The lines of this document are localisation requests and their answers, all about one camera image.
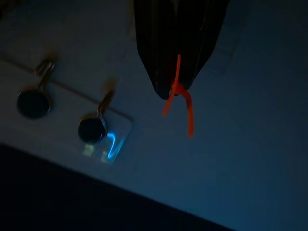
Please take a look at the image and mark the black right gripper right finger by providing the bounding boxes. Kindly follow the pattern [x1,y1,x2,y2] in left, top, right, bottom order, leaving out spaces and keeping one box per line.
[174,0,231,96]

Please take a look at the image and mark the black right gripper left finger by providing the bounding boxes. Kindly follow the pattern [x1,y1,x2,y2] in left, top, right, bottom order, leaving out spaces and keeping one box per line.
[133,0,180,101]

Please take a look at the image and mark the orange zip tie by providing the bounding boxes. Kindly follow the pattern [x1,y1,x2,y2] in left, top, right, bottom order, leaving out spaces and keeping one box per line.
[162,54,195,138]

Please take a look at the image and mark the blue round wall hook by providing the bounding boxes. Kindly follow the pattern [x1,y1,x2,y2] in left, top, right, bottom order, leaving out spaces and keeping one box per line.
[16,51,58,121]
[77,78,117,145]

